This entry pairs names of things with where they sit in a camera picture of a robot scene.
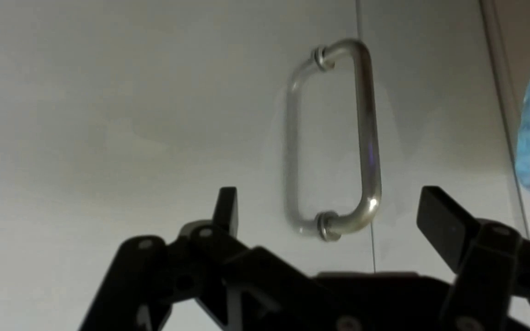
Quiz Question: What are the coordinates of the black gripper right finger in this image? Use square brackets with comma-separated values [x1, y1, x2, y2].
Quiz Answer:
[415, 186, 530, 331]

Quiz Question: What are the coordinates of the brushed metal door handle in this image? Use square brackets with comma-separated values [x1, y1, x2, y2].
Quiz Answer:
[284, 37, 385, 245]

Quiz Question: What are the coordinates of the frosted glass shower door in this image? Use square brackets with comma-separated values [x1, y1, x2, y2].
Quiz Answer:
[0, 0, 530, 331]

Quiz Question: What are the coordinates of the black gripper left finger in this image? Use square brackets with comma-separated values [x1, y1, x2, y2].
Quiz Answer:
[80, 186, 317, 331]

